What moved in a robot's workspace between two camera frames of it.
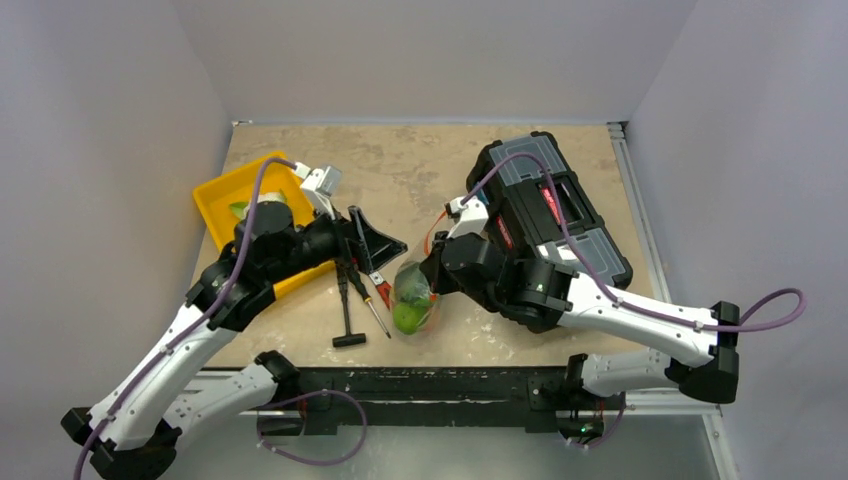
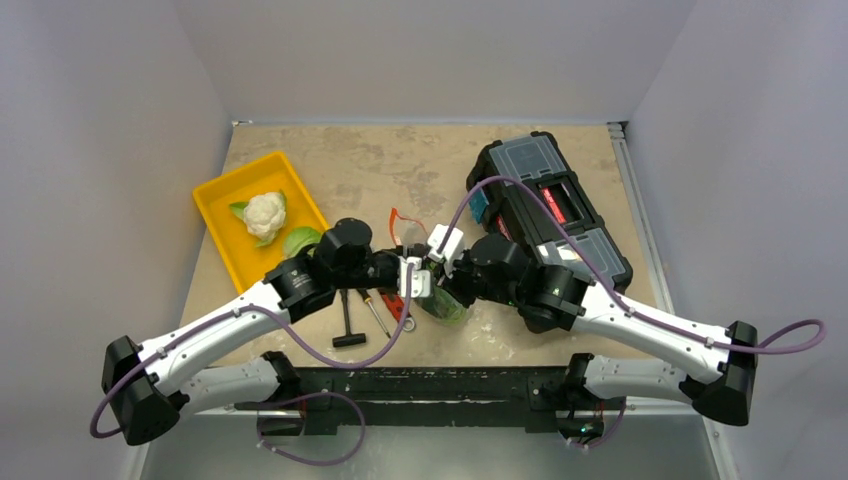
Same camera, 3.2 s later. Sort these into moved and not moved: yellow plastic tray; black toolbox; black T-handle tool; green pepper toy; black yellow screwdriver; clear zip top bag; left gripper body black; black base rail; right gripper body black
Moved: left gripper body black; clear zip top bag; green pepper toy
Not moved: right gripper body black; black base rail; black yellow screwdriver; yellow plastic tray; black T-handle tool; black toolbox
